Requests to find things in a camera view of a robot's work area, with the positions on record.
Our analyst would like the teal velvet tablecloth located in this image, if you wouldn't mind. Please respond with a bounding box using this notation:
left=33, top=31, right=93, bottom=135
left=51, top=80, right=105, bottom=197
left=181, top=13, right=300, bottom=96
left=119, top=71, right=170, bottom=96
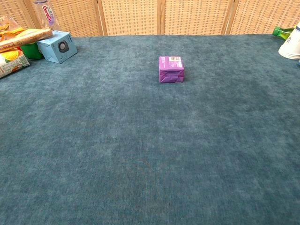
left=0, top=34, right=300, bottom=225

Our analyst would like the purple box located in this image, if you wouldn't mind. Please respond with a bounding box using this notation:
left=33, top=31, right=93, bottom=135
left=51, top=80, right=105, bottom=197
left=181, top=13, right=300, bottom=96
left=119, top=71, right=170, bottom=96
left=158, top=55, right=185, bottom=83

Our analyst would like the green plastic bottle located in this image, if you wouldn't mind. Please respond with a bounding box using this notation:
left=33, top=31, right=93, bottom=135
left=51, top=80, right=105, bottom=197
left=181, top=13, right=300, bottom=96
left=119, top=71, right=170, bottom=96
left=272, top=26, right=295, bottom=40

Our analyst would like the orange yellow snack bag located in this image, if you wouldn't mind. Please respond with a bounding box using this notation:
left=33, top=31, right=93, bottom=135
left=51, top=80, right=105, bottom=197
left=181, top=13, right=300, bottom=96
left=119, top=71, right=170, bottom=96
left=0, top=15, right=25, bottom=43

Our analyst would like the orange juice carton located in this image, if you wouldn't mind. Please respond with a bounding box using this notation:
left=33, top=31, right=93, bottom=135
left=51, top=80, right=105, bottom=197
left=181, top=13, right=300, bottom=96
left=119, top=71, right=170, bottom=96
left=0, top=49, right=30, bottom=79

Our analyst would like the woven wooden folding screen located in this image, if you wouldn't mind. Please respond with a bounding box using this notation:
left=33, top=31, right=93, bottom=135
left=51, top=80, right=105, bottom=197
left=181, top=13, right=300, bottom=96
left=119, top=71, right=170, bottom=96
left=0, top=0, right=300, bottom=37

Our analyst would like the light blue speaker box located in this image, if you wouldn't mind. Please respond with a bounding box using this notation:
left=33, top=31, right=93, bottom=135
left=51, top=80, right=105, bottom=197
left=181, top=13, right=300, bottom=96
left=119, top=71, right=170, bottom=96
left=37, top=30, right=78, bottom=64

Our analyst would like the clear bottle with pink label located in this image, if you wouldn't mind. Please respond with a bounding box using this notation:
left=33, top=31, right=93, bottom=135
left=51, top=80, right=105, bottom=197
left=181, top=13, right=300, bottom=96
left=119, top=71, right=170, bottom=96
left=33, top=0, right=62, bottom=33

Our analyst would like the long brown snack package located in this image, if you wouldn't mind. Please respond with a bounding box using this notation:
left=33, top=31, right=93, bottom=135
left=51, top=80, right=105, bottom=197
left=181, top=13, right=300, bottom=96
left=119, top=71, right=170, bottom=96
left=0, top=28, right=54, bottom=53

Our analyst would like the stack of white paper cups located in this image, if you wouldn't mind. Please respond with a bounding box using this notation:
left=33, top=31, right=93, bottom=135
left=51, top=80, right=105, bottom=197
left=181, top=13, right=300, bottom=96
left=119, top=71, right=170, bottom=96
left=278, top=22, right=300, bottom=60

